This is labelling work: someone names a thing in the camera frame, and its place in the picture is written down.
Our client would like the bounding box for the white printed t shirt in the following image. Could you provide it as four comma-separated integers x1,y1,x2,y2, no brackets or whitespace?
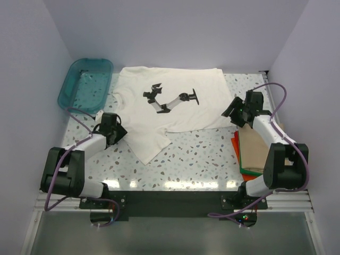
113,66,233,165

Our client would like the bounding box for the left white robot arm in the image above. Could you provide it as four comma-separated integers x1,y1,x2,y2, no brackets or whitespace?
40,113,128,208

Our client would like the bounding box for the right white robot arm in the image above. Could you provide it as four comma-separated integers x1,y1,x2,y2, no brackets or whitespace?
222,90,309,209

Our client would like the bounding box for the orange folded t shirt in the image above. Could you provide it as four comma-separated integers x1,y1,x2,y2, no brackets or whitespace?
231,131,262,181

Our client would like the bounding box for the teal plastic basket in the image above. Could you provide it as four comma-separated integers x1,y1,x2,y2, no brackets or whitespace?
57,58,114,114

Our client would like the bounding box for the green folded t shirt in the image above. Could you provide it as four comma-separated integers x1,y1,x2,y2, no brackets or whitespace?
234,138,263,177

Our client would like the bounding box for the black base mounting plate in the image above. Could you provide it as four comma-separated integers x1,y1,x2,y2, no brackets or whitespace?
79,191,268,226

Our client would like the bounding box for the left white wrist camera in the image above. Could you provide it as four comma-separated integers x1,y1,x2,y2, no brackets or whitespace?
95,110,104,123

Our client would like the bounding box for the aluminium frame rail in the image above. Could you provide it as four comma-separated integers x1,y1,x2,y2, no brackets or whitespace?
33,190,316,213

